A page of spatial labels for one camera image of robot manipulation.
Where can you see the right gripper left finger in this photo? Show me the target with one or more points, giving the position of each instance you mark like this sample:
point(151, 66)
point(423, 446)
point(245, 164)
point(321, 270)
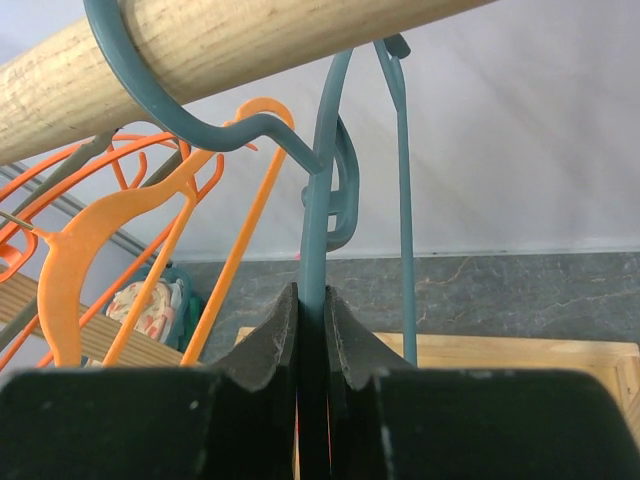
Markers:
point(234, 419)

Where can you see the blue-grey hanger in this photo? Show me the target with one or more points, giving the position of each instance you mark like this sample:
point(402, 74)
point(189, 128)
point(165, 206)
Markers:
point(331, 199)

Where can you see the teal plastic bin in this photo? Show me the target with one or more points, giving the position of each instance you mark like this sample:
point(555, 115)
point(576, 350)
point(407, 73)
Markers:
point(189, 311)

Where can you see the orange hanger of grey garment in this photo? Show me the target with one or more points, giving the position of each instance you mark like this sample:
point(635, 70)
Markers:
point(15, 258)

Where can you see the pink floral cloth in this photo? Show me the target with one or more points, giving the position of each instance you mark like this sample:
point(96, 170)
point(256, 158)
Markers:
point(160, 310)

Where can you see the wooden clothes rack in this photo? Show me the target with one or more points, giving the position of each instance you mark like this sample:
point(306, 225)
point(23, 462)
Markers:
point(497, 144)

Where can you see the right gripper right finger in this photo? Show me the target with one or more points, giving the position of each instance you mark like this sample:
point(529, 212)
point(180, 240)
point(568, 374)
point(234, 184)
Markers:
point(392, 420)

